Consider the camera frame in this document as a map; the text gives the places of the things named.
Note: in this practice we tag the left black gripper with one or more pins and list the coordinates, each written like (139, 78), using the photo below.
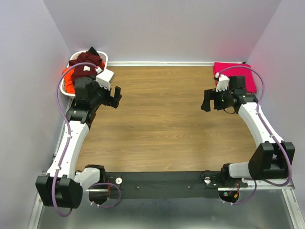
(111, 100)

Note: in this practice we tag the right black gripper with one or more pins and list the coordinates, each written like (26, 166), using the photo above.
(211, 94)

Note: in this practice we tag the maroon t shirt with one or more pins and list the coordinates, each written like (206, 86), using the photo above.
(84, 57)

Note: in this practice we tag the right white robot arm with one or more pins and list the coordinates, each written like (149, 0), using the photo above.
(273, 156)

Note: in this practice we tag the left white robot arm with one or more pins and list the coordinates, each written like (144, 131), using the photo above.
(60, 187)

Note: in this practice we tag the folded pink t shirt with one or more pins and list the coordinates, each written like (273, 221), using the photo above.
(239, 71)

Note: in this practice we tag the orange t shirt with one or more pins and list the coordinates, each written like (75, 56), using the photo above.
(69, 82)

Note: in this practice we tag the black t shirt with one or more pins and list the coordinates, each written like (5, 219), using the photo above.
(92, 52)

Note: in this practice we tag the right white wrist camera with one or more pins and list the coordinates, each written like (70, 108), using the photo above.
(222, 82)

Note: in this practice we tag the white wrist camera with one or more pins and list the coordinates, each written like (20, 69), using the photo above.
(105, 79)
(222, 82)

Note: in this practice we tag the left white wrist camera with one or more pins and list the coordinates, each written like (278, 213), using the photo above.
(105, 79)

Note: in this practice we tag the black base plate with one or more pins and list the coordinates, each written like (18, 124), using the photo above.
(163, 185)

